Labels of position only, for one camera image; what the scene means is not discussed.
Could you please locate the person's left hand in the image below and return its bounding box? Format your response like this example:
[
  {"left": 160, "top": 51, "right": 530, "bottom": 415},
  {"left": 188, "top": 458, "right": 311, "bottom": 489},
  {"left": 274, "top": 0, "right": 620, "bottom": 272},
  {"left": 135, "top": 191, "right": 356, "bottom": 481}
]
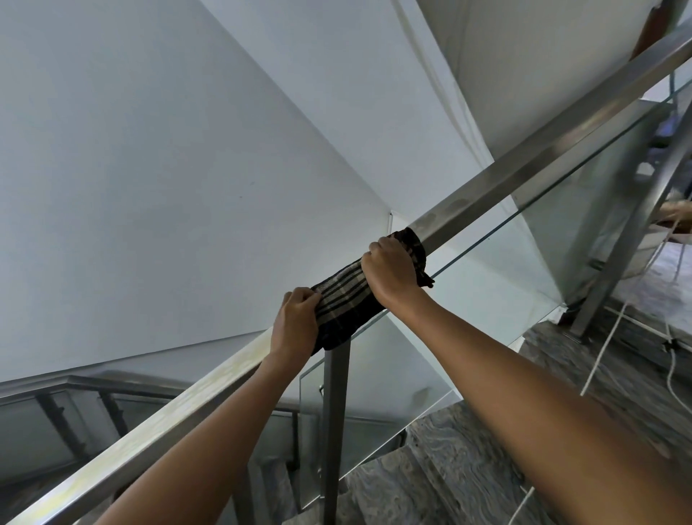
[{"left": 268, "top": 286, "right": 323, "bottom": 369}]

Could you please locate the person's right hand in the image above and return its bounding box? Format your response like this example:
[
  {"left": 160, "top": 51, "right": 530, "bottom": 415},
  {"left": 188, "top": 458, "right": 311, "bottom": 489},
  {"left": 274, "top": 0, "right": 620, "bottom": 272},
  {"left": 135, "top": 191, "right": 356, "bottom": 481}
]
[{"left": 360, "top": 235, "right": 428, "bottom": 309}]

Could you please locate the dark plaid cloth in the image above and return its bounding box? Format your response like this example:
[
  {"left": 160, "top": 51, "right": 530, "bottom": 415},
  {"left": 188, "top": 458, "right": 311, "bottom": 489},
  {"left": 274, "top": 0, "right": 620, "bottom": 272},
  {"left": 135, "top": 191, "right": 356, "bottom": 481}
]
[{"left": 311, "top": 226, "right": 435, "bottom": 353}]

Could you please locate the steel stair handrail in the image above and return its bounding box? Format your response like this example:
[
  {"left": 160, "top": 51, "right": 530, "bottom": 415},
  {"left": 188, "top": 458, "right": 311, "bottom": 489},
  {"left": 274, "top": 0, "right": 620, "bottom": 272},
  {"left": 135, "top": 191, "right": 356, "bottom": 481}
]
[{"left": 0, "top": 19, "right": 692, "bottom": 525}]

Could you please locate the person's left forearm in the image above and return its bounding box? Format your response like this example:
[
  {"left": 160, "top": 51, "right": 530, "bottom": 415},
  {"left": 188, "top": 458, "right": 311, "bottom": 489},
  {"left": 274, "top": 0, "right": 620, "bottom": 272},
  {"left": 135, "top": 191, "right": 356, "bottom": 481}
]
[{"left": 94, "top": 351, "right": 314, "bottom": 525}]

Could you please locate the dark metal stair railing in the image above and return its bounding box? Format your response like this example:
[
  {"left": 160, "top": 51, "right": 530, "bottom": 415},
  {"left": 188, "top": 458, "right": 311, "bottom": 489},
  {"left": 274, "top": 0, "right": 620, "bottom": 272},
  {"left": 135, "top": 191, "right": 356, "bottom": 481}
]
[{"left": 0, "top": 373, "right": 301, "bottom": 418}]

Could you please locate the glass railing panel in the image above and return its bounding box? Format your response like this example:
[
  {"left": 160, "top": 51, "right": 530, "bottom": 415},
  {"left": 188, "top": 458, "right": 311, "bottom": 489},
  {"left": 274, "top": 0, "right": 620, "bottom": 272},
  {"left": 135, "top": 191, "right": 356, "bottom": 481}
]
[
  {"left": 430, "top": 75, "right": 692, "bottom": 347},
  {"left": 298, "top": 313, "right": 463, "bottom": 512}
]

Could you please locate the brown wooden door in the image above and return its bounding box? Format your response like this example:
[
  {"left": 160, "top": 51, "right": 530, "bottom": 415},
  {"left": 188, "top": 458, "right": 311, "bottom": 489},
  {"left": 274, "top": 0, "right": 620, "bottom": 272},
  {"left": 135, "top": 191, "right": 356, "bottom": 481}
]
[{"left": 629, "top": 0, "right": 691, "bottom": 61}]

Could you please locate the steel railing post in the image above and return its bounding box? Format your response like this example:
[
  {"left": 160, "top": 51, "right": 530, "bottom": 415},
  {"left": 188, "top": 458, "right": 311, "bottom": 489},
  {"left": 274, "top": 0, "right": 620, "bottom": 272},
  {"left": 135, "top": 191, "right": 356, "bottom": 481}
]
[
  {"left": 320, "top": 340, "right": 352, "bottom": 525},
  {"left": 567, "top": 102, "right": 692, "bottom": 339}
]

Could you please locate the dark railing post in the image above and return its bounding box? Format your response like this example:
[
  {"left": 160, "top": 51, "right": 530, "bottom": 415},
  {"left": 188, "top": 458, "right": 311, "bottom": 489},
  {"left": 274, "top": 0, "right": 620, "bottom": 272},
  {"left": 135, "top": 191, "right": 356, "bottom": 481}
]
[
  {"left": 99, "top": 392, "right": 132, "bottom": 440},
  {"left": 36, "top": 392, "right": 89, "bottom": 462}
]

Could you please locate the white cable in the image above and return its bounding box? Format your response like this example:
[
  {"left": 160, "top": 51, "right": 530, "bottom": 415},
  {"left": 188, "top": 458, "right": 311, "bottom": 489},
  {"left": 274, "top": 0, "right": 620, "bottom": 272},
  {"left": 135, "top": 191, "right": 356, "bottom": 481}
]
[
  {"left": 662, "top": 216, "right": 692, "bottom": 415},
  {"left": 507, "top": 300, "right": 634, "bottom": 525}
]

